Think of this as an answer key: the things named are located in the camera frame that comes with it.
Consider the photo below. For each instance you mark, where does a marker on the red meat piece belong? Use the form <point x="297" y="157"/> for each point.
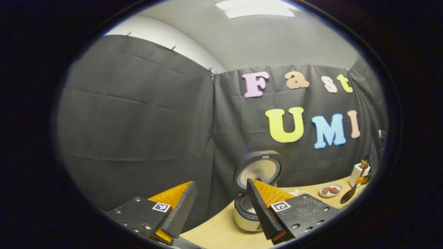
<point x="325" y="190"/>
<point x="334" y="190"/>

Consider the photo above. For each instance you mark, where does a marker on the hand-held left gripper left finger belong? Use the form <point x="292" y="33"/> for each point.
<point x="181" y="214"/>

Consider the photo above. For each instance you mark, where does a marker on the large ceiling light panel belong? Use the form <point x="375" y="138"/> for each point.
<point x="256" y="8"/>

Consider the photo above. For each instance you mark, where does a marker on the black backdrop cloth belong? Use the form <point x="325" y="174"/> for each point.
<point x="138" y="131"/>

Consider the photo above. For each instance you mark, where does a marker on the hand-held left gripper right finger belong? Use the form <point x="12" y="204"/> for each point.
<point x="261" y="211"/>

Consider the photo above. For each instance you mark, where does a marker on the grey rice cooker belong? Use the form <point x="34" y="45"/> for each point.
<point x="256" y="169"/>

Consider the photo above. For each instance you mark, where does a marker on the flat wooden stick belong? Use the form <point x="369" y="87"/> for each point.
<point x="363" y="164"/>

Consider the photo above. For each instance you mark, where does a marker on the round white plate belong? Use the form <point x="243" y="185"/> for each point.
<point x="330" y="195"/>

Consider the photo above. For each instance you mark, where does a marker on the brown wooden spoon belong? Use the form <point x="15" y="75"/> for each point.
<point x="347" y="197"/>

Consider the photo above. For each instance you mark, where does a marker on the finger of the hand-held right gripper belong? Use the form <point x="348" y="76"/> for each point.
<point x="363" y="180"/>

